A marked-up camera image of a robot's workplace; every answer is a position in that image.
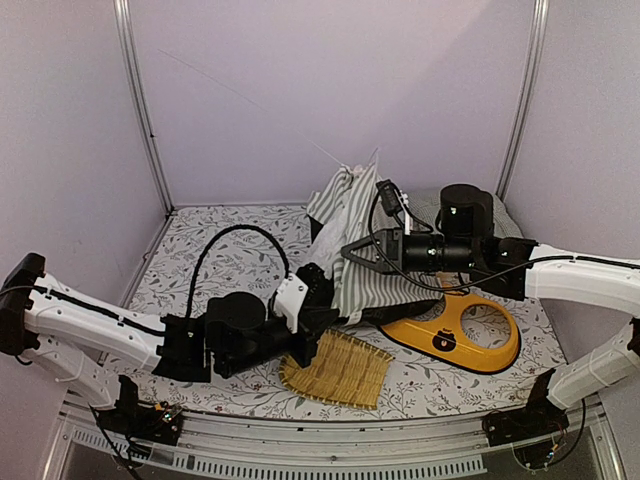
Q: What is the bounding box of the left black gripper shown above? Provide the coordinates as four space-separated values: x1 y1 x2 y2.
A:
220 310 340 381

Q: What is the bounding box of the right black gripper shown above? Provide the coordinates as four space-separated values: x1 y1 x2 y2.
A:
344 224 478 273

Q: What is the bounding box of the checkered grey cushion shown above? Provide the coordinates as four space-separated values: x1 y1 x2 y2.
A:
408 188 523 238

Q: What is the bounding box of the striped green white pet tent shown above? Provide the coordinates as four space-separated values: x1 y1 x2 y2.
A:
305 147 446 331

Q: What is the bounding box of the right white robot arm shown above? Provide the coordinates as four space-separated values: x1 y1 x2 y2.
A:
341 184 639 436

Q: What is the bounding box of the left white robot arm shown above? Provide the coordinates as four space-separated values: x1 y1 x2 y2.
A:
1 253 340 434

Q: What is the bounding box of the woven bamboo tray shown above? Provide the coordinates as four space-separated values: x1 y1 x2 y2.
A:
279 330 394 410

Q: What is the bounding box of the yellow double bowl holder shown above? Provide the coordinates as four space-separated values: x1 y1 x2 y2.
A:
379 294 521 375

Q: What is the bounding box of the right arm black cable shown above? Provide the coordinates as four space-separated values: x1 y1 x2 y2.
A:
367 189 531 296

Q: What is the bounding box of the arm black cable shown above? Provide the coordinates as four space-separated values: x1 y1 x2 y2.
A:
184 224 291 326
367 189 531 296

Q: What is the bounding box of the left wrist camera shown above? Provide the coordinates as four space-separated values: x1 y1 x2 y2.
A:
269 263 333 334

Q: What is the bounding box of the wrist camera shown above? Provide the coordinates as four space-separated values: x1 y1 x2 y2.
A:
269 263 333 334
376 179 414 235

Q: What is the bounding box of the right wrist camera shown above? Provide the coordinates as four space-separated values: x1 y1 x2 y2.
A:
376 179 414 235

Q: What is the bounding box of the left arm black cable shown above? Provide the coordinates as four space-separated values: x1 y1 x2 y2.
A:
184 224 291 326

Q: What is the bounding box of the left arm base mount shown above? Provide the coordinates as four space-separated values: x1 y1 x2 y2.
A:
98 375 184 446

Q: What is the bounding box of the front aluminium rail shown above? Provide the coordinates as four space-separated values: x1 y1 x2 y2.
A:
43 394 627 479

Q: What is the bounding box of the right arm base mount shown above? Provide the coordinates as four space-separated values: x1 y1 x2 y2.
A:
482 369 569 470

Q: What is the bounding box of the right aluminium frame post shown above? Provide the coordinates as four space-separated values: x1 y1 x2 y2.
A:
495 0 550 202

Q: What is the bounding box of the aluminium frame post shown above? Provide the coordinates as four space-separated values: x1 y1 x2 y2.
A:
113 0 174 216
495 0 550 202

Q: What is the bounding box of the left aluminium frame post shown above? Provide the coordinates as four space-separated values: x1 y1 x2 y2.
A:
113 0 174 216

